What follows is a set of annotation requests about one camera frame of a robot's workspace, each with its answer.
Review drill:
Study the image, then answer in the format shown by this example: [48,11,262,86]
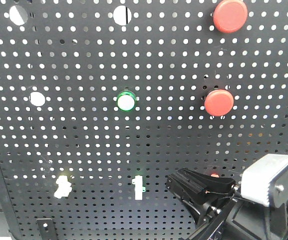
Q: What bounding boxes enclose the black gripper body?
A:
[179,194,288,240]

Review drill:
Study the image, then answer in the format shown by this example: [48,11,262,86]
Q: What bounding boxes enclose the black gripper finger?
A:
[166,178,209,223]
[167,168,236,198]

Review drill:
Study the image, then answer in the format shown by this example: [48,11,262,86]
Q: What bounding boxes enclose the red selector switch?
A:
[211,173,220,178]

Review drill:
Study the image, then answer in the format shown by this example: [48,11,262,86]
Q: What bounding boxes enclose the yellow lit selector switch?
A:
[54,175,72,199]

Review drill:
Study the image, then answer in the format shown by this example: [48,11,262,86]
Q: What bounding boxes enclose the lower red push button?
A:
[204,89,234,117]

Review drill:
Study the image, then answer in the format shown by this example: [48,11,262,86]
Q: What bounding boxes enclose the red push button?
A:
[213,0,248,33]
[204,89,234,117]

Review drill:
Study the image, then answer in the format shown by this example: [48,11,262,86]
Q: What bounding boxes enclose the green illuminated push button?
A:
[116,90,137,112]

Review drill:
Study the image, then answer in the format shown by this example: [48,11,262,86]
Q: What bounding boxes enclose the black perforated pegboard panel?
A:
[0,0,288,240]

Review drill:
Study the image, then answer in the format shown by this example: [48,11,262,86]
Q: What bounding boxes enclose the upper red push button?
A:
[213,0,248,33]

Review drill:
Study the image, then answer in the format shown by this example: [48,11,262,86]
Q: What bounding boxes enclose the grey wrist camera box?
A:
[241,153,288,207]

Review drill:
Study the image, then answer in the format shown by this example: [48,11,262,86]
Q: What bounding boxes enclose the left black clamp bracket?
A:
[36,218,57,240]

